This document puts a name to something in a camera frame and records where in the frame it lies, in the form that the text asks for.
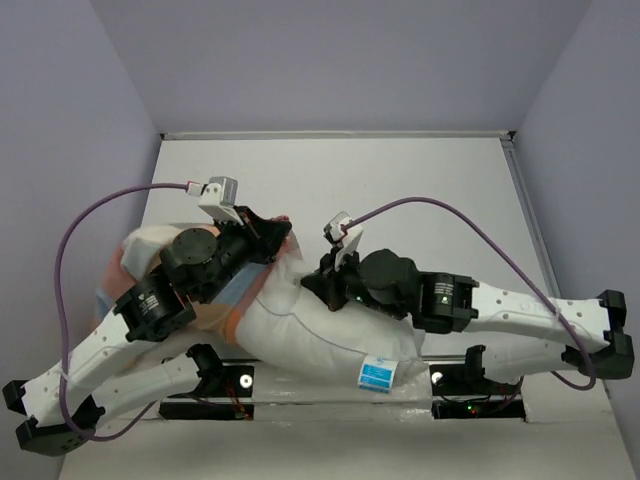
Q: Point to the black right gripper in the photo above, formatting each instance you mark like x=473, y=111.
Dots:
x=326, y=285

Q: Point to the colourful checked pillowcase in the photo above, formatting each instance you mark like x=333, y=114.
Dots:
x=138, y=254

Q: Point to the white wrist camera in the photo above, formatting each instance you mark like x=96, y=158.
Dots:
x=217, y=199
x=344, y=240

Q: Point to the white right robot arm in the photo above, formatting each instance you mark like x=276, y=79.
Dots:
x=583, y=335

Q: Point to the aluminium table edge rail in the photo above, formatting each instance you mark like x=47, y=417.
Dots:
x=332, y=134

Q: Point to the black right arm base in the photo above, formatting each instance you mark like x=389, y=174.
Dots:
x=461, y=391

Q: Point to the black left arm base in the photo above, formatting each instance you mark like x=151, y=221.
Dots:
x=224, y=391

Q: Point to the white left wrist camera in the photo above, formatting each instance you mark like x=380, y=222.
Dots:
x=217, y=199

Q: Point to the white pillow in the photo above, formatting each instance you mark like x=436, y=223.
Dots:
x=288, y=327

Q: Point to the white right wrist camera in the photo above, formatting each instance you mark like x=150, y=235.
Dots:
x=344, y=240

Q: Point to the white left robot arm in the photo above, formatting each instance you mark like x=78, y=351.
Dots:
x=65, y=406

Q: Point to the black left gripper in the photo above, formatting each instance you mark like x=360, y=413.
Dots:
x=269, y=235

